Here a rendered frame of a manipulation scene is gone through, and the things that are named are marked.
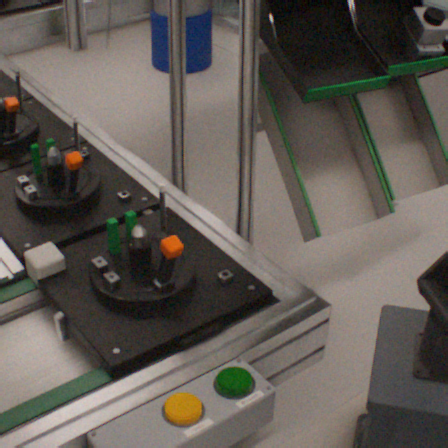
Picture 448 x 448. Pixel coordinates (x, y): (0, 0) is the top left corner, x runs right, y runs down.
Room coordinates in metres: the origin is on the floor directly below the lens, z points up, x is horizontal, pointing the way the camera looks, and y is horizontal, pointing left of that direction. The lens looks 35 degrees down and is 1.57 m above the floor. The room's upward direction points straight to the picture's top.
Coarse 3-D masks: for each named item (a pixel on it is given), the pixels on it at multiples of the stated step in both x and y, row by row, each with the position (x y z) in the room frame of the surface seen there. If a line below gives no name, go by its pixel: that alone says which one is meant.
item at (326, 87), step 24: (264, 0) 0.89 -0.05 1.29; (288, 0) 0.98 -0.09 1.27; (312, 0) 1.00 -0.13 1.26; (336, 0) 0.97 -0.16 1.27; (264, 24) 0.89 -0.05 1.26; (288, 24) 0.93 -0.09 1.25; (312, 24) 0.95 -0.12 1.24; (336, 24) 0.96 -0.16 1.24; (288, 48) 0.89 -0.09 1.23; (312, 48) 0.90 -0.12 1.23; (336, 48) 0.91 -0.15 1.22; (360, 48) 0.91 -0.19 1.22; (288, 72) 0.84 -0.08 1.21; (312, 72) 0.85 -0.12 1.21; (336, 72) 0.86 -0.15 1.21; (360, 72) 0.87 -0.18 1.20; (384, 72) 0.86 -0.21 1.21; (312, 96) 0.80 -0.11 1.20; (336, 96) 0.82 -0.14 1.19
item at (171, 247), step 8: (160, 240) 0.69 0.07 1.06; (168, 240) 0.67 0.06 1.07; (176, 240) 0.68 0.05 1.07; (160, 248) 0.68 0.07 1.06; (168, 248) 0.66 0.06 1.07; (176, 248) 0.67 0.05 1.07; (168, 256) 0.66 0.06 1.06; (176, 256) 0.67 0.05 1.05; (160, 264) 0.68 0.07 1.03; (168, 264) 0.67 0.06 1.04; (160, 272) 0.68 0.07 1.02; (168, 272) 0.68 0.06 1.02; (160, 280) 0.68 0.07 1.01; (168, 280) 0.69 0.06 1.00
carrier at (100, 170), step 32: (32, 160) 0.96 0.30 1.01; (64, 160) 1.00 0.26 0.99; (96, 160) 1.04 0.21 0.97; (0, 192) 0.94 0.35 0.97; (32, 192) 0.89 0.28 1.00; (64, 192) 0.89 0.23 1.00; (96, 192) 0.92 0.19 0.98; (0, 224) 0.85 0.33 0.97; (32, 224) 0.85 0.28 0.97; (64, 224) 0.85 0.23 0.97; (96, 224) 0.85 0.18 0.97
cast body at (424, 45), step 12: (420, 12) 0.95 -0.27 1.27; (432, 12) 0.94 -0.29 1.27; (408, 24) 0.95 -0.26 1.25; (420, 24) 0.93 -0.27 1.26; (432, 24) 0.92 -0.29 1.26; (444, 24) 0.93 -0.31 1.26; (408, 36) 0.95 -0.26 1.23; (420, 36) 0.92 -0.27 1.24; (432, 36) 0.93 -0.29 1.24; (444, 36) 0.93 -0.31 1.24; (408, 48) 0.94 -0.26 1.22; (420, 48) 0.92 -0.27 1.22; (432, 48) 0.93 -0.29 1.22; (420, 60) 0.93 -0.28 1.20
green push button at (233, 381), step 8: (232, 368) 0.57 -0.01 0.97; (240, 368) 0.57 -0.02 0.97; (224, 376) 0.56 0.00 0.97; (232, 376) 0.56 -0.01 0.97; (240, 376) 0.56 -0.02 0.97; (248, 376) 0.56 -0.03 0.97; (216, 384) 0.55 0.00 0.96; (224, 384) 0.54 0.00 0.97; (232, 384) 0.54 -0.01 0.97; (240, 384) 0.54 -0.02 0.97; (248, 384) 0.54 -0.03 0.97; (224, 392) 0.54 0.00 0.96; (232, 392) 0.53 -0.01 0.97; (240, 392) 0.53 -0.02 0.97
